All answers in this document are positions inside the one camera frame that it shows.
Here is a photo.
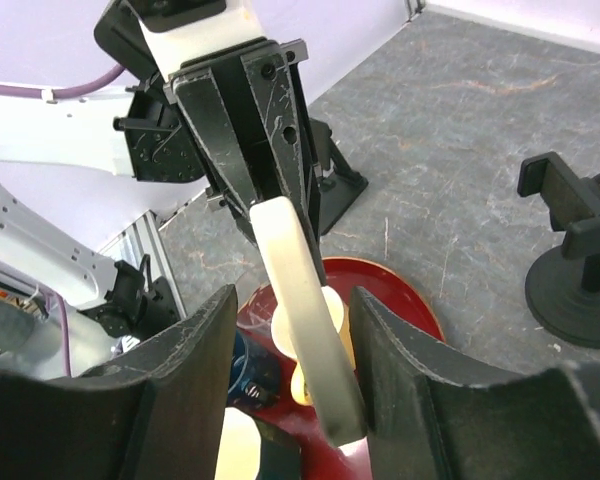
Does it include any round red tray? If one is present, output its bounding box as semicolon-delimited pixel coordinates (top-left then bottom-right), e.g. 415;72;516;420
237;256;446;479

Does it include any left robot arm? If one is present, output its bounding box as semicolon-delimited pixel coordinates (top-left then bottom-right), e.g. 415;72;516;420
0;1;323;326

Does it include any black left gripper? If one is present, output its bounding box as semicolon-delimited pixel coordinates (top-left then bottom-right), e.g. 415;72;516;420
93;0;326;246

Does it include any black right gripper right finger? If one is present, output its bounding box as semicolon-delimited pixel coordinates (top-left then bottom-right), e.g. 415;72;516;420
350;290;600;479

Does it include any cream cased smartphone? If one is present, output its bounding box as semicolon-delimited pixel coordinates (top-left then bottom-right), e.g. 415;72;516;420
249;196;366;447

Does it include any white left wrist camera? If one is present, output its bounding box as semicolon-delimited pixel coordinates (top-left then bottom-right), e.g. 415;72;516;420
128;0;265;80

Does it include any yellow handled cream mug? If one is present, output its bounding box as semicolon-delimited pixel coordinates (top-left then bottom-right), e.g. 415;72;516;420
271;286;356;406

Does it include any dark blue cup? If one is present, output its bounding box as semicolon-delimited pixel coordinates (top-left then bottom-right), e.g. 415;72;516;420
226;330;281;410

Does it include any black phone stand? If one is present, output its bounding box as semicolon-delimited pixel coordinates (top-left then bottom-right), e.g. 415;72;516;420
517;151;600;349

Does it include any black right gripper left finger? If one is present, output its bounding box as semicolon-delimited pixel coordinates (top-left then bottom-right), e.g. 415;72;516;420
0;285;237;479

